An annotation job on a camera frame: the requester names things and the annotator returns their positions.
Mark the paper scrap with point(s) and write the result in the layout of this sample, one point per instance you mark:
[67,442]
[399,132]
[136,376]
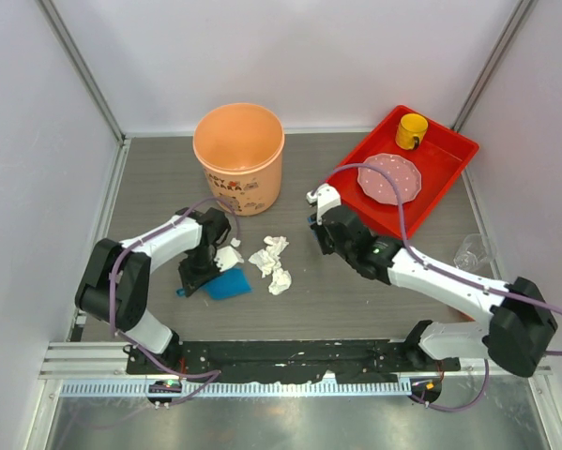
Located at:
[281,281]
[275,245]

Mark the aluminium frame rail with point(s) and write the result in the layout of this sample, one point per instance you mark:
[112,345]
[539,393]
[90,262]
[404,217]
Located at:
[99,370]

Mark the red plastic tray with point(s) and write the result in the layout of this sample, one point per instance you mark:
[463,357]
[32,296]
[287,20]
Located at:
[423,176]

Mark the clear plastic cup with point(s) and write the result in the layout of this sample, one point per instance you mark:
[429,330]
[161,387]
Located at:
[475,251]

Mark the pink dotted plate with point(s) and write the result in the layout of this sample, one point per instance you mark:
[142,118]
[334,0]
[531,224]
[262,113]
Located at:
[390,178]

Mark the blue hand brush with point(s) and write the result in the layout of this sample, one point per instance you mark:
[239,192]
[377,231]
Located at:
[312,221]

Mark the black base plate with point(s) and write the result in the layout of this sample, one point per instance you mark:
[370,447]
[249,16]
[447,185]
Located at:
[292,361]

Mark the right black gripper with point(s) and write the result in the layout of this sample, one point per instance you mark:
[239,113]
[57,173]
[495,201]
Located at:
[319,230]

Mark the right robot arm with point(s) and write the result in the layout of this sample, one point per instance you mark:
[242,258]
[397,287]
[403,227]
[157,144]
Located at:
[509,322]

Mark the orange plastic bucket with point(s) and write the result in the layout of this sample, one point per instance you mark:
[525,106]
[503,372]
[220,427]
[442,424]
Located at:
[240,149]

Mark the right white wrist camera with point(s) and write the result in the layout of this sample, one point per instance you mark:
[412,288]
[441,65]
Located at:
[324,198]

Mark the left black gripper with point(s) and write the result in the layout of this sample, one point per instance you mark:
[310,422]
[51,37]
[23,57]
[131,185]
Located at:
[190,280]

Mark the yellow mug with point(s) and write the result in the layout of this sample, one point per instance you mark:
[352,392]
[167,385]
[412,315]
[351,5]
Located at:
[411,131]

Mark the blue dustpan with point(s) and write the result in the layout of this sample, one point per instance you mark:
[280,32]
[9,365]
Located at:
[217,284]

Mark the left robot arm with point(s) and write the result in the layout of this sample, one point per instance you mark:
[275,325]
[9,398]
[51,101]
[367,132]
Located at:
[115,284]

